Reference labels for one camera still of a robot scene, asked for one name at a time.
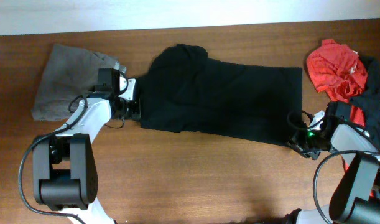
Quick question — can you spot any black t-shirt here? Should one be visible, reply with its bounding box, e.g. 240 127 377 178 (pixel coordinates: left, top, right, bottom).
138 44 302 146

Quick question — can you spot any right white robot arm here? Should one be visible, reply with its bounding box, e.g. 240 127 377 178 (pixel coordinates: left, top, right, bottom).
281 124 380 224

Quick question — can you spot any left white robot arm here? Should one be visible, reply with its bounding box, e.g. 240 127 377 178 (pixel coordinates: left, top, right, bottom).
31 92 140 223

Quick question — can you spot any grey folded garment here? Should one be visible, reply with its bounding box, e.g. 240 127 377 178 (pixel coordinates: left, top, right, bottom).
31 44 126 121

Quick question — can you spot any red garment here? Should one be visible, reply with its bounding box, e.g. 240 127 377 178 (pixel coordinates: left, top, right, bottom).
306 38 369 172

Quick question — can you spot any dark navy garment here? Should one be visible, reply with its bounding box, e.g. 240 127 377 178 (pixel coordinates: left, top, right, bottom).
350 56 380 150

